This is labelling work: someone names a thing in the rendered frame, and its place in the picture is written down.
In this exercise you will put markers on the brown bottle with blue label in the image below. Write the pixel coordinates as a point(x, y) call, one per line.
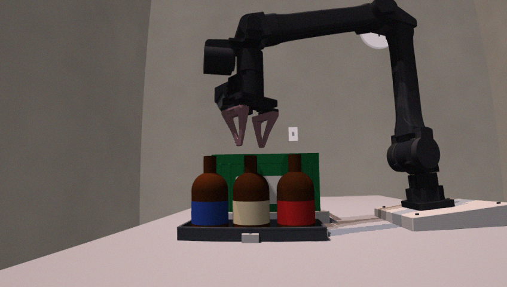
point(209, 197)

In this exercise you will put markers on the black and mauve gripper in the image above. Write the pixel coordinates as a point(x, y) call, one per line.
point(245, 103)

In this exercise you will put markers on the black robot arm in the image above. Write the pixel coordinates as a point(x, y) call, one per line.
point(406, 154)

